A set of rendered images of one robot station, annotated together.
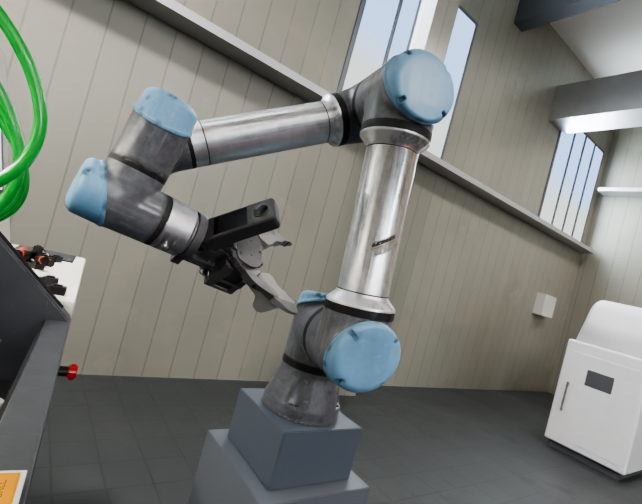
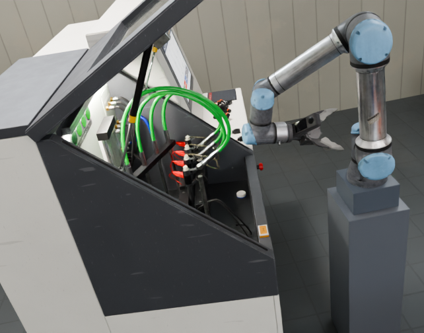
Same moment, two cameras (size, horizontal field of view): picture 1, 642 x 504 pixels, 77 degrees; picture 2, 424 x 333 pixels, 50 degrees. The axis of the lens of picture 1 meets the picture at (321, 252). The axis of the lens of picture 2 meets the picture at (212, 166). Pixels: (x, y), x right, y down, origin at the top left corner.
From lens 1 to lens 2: 110 cm
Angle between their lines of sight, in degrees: 45
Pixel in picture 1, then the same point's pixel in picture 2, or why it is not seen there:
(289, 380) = (354, 169)
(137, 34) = not seen: outside the picture
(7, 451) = (259, 219)
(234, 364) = not seen: hidden behind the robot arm
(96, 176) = (249, 134)
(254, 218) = (309, 125)
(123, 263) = (257, 41)
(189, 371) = (335, 106)
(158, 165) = (267, 121)
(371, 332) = (374, 158)
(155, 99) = (257, 100)
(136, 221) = (267, 141)
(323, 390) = not seen: hidden behind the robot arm
